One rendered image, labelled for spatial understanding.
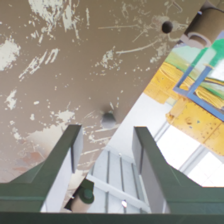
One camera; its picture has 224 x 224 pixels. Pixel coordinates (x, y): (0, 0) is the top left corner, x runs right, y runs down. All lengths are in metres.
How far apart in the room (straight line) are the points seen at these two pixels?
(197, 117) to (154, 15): 3.30
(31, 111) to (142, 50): 0.16
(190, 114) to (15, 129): 3.26
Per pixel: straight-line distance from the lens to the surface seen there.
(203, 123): 3.56
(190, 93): 3.30
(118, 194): 13.45
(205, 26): 0.23
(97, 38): 0.20
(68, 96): 0.21
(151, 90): 9.17
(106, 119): 0.20
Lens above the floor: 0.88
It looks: 15 degrees up
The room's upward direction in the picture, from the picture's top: 147 degrees counter-clockwise
